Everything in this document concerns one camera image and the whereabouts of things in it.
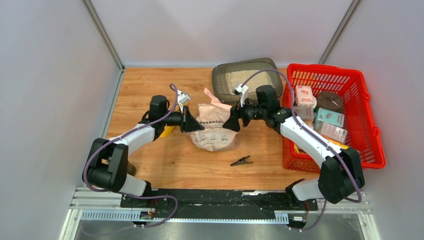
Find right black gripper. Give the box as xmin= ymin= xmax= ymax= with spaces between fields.
xmin=222 ymin=95 xmax=267 ymax=132

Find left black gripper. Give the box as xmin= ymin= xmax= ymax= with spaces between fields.
xmin=160 ymin=105 xmax=204 ymax=133

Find pink cat litter bag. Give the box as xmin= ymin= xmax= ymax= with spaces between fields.
xmin=187 ymin=88 xmax=239 ymax=152

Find yellow plastic scoop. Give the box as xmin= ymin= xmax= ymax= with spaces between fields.
xmin=159 ymin=126 xmax=175 ymax=138

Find black bag clip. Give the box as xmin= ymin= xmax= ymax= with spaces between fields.
xmin=230 ymin=155 xmax=253 ymax=167

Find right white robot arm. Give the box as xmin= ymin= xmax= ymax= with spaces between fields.
xmin=223 ymin=84 xmax=365 ymax=210

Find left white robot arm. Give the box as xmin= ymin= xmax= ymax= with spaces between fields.
xmin=82 ymin=93 xmax=204 ymax=208

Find grey litter box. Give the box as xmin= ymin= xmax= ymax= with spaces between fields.
xmin=211 ymin=57 xmax=283 ymax=106

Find grey pink box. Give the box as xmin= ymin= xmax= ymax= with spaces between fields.
xmin=293 ymin=106 xmax=314 ymax=122

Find teal box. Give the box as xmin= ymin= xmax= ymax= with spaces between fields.
xmin=314 ymin=108 xmax=345 ymax=128

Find cola bottle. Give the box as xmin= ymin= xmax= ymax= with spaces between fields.
xmin=127 ymin=162 xmax=137 ymax=177

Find pink white carton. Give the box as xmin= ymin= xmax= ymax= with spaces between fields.
xmin=294 ymin=85 xmax=317 ymax=109

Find brown round tin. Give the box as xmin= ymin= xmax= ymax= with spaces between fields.
xmin=316 ymin=91 xmax=344 ymax=113

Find red plastic basket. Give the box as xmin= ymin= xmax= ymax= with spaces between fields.
xmin=287 ymin=63 xmax=386 ymax=169

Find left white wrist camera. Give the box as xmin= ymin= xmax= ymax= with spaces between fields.
xmin=177 ymin=92 xmax=191 ymax=112

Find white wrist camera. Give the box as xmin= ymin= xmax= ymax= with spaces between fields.
xmin=233 ymin=83 xmax=249 ymax=107
xmin=177 ymin=92 xmax=191 ymax=112

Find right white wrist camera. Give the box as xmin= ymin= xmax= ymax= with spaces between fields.
xmin=233 ymin=83 xmax=249 ymax=107

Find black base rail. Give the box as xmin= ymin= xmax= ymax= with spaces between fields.
xmin=120 ymin=188 xmax=318 ymax=220

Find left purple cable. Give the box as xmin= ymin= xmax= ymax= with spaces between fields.
xmin=82 ymin=83 xmax=180 ymax=229

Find purple cable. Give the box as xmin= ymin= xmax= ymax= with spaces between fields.
xmin=82 ymin=83 xmax=180 ymax=229
xmin=240 ymin=68 xmax=363 ymax=233

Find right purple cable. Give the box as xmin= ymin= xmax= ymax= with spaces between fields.
xmin=240 ymin=68 xmax=363 ymax=233

